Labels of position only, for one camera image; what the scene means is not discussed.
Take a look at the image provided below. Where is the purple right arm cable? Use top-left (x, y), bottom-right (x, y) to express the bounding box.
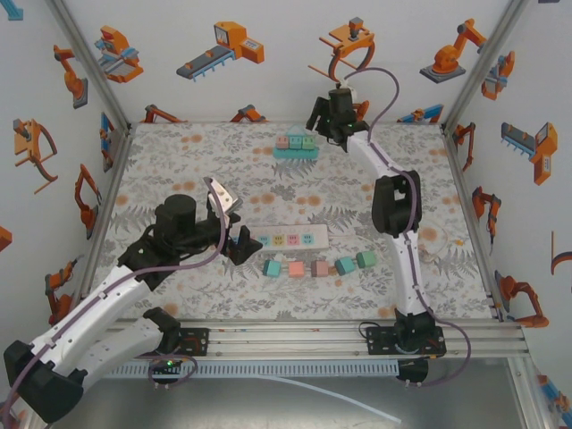
top-left (343, 66), bottom-right (474, 389)

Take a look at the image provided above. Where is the aluminium side rail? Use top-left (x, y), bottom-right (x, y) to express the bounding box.
top-left (80, 127), bottom-right (135, 309)
top-left (440, 124), bottom-right (509, 323)

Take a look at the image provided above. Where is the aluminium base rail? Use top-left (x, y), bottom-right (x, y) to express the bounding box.
top-left (88, 317), bottom-right (528, 358)

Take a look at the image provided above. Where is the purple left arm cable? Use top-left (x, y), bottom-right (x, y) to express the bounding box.
top-left (0, 191), bottom-right (227, 424)

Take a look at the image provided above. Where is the white power strip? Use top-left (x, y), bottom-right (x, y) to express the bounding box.
top-left (248, 224), bottom-right (331, 251)

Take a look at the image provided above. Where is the floral patterned table mat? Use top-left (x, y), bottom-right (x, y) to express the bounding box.
top-left (82, 121), bottom-right (501, 321)

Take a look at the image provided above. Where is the aluminium frame post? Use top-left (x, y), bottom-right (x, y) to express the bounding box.
top-left (44, 0), bottom-right (135, 133)
top-left (440, 0), bottom-right (540, 133)
top-left (507, 357), bottom-right (553, 429)

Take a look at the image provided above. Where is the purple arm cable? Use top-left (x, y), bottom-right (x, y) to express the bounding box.
top-left (343, 66), bottom-right (474, 389)
top-left (0, 191), bottom-right (227, 424)

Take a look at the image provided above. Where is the small controller board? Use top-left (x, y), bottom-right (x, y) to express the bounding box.
top-left (148, 356), bottom-right (185, 381)

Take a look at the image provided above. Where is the teal power strip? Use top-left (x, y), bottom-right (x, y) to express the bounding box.
top-left (272, 124), bottom-right (321, 161)

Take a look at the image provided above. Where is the white slotted cable duct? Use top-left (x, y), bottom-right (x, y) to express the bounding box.
top-left (91, 359), bottom-right (400, 380)

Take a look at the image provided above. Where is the white plastic tube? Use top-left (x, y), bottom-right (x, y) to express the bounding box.
top-left (261, 374), bottom-right (403, 425)

